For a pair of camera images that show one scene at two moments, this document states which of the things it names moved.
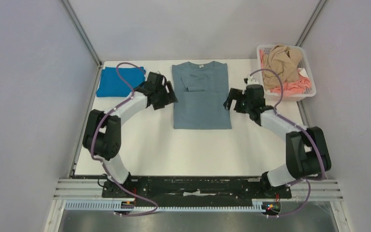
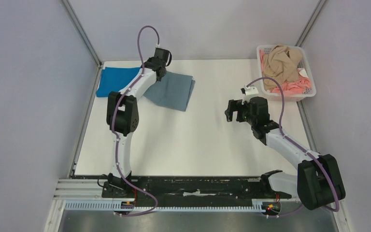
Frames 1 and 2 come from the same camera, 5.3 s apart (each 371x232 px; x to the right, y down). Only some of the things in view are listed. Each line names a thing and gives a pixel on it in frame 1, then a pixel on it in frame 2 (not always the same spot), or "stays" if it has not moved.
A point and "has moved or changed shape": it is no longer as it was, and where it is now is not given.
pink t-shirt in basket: (300, 84) stays
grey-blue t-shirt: (201, 91) has moved or changed shape
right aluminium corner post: (310, 23) stays
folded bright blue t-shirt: (110, 85) stays
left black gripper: (171, 95) to (149, 59)
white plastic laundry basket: (292, 62) stays
